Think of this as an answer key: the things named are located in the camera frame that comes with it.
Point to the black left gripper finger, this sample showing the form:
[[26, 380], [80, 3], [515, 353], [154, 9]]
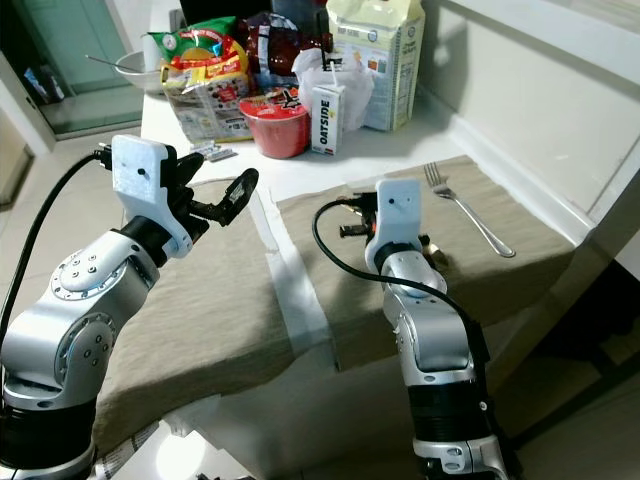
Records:
[[238, 195]]

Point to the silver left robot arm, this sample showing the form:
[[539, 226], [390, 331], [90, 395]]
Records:
[[60, 350]]

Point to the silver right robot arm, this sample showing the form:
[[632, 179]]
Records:
[[445, 350]]

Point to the small silver sachet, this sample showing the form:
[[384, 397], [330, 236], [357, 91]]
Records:
[[215, 150]]

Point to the red instant noodle cup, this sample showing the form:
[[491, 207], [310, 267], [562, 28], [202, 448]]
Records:
[[275, 128]]

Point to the yellow red noodle pack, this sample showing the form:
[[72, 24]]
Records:
[[205, 95]]

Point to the white Oatside carton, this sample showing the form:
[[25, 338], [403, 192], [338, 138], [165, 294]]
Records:
[[325, 122]]

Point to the silver fork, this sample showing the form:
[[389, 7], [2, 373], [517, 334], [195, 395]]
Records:
[[470, 212]]

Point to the white bowl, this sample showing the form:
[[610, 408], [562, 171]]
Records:
[[140, 72]]

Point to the white plastic bag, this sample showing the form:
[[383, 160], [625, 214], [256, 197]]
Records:
[[358, 85]]

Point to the beige cloth placemat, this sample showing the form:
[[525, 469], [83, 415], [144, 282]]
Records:
[[510, 280], [210, 330]]

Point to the green snack bag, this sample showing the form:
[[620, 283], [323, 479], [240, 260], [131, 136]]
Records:
[[190, 40]]

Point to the spoon in white bowl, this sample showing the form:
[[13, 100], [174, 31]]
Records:
[[108, 62]]

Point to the dark red snack bag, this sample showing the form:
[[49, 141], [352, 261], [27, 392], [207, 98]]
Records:
[[280, 45]]

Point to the large cream food bag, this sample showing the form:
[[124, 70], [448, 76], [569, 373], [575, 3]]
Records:
[[385, 50]]

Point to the green glass door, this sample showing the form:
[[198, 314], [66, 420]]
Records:
[[75, 60]]

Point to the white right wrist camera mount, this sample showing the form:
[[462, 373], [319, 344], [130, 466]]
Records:
[[395, 215]]

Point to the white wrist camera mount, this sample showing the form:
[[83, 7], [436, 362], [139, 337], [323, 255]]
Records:
[[145, 185], [395, 215]]

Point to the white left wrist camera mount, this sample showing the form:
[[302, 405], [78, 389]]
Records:
[[145, 185]]

